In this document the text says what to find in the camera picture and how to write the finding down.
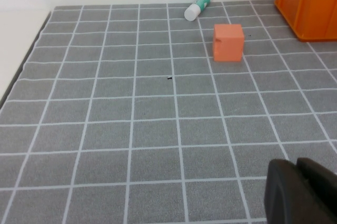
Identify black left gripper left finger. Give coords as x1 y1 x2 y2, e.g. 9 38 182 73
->
264 158 321 224

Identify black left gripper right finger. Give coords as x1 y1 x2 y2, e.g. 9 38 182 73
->
296 157 337 224

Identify orange plastic cutlery holder crate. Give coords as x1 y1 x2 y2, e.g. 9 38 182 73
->
274 0 337 43

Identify orange foam cube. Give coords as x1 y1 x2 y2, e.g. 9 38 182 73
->
212 23 245 62

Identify grey grid pattern mat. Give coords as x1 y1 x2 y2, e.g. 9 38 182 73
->
0 0 337 224

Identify white and green glue stick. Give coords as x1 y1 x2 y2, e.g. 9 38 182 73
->
184 0 211 22

